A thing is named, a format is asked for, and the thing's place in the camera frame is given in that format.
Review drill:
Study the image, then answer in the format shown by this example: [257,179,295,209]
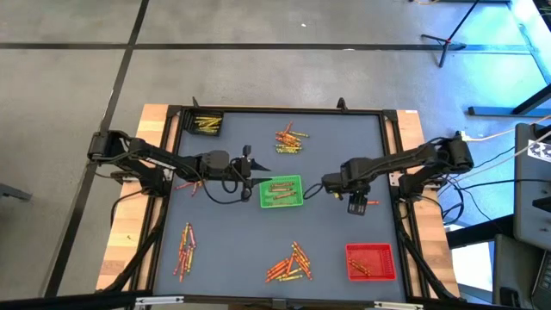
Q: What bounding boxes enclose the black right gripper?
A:
[345,189,370,217]

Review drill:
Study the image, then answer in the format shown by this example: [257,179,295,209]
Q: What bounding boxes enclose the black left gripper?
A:
[195,145,274,193]

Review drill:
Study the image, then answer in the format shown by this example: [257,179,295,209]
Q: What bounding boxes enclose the green plastic basket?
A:
[258,174,305,209]

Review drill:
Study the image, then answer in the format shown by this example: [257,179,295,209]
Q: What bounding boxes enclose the red plastic basket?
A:
[344,242,398,282]

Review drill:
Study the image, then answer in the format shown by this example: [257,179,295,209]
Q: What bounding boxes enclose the black plastic basket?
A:
[182,108,226,138]

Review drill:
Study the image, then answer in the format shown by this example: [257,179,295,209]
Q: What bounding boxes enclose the grey desk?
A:
[492,233,551,310]

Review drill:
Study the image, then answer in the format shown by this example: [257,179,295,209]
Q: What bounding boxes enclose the grey cabinet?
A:
[513,121,551,251]

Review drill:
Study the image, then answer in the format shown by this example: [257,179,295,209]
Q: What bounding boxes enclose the black tripod stand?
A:
[420,0,482,69]

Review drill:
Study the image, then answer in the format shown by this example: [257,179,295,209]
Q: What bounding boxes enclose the printed marker sheet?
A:
[526,138,551,164]

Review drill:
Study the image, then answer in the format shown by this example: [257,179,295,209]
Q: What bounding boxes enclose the computer keyboard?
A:
[529,249,551,310]

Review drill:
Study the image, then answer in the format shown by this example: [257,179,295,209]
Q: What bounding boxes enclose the black rig crossbeam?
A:
[0,290,551,310]

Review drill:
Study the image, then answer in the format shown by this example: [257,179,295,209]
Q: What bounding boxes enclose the grey floor object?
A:
[0,182,34,203]

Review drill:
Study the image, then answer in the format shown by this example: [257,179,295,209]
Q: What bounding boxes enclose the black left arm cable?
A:
[189,165,254,206]

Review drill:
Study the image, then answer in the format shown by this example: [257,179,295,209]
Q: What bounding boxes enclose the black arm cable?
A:
[302,182,325,202]
[189,165,254,206]

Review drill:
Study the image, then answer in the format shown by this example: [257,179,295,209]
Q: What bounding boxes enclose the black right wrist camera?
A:
[321,171,347,195]

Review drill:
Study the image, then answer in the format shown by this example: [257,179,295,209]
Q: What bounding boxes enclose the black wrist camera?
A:
[321,171,347,195]
[205,150,232,172]

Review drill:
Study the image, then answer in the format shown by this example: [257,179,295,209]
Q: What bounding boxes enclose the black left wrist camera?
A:
[205,150,232,172]

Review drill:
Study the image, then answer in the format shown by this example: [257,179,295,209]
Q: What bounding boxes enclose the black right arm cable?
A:
[302,182,325,202]

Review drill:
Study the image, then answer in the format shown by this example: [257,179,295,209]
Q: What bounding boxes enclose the black table frame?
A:
[148,104,412,302]

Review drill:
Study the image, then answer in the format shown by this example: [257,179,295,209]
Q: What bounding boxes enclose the silver bracket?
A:
[134,295,185,307]
[373,301,426,310]

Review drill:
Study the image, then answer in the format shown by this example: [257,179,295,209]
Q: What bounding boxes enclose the black floor cable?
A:
[438,146,517,227]

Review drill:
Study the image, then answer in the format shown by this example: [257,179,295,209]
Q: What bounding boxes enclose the cream cable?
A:
[462,115,551,144]

